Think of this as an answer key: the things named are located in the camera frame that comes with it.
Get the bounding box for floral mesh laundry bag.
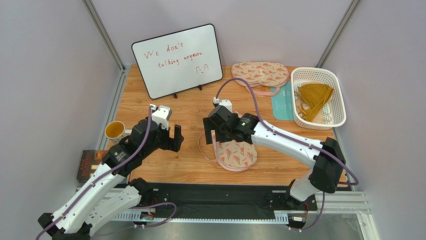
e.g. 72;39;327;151
197;131;258;172

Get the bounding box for mustard yellow bra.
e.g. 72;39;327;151
294;82;334;122

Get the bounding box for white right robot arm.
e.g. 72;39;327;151
202;105;346;202

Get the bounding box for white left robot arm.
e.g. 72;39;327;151
36;116;184;240

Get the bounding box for stacked floral laundry bags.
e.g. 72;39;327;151
231;61;290;97

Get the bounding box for yellow patterned mug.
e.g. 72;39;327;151
104;120;132;144

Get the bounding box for teal card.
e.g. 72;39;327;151
270;82;294;121

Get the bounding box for dark book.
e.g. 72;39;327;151
76;150;108;184

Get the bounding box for whiteboard with red writing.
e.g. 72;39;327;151
131;23;224;100

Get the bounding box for beige bras in basket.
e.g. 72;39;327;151
301;81;333;124

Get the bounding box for white plastic basket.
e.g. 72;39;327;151
291;67;347;130

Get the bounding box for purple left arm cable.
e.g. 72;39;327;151
35;105;155;240

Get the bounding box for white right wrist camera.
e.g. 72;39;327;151
213;97;233;113

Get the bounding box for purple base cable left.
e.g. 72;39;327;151
131;201;178;229

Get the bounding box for aluminium frame rail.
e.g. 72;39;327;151
68;186;372;225

